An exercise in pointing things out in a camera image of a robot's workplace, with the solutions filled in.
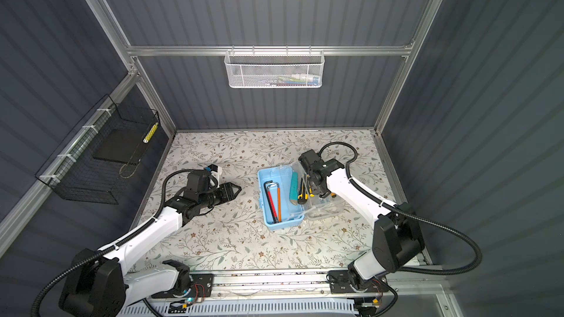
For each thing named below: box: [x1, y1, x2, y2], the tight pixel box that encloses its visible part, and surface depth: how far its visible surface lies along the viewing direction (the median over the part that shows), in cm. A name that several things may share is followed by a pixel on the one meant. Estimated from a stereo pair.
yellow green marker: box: [142, 121, 159, 144], surface depth 82 cm
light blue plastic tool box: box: [257, 161, 343, 229], surface depth 91 cm
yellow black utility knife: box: [297, 176, 310, 205], surface depth 87 cm
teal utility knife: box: [289, 171, 299, 206], surface depth 91 cm
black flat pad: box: [92, 128, 149, 166], surface depth 78 cm
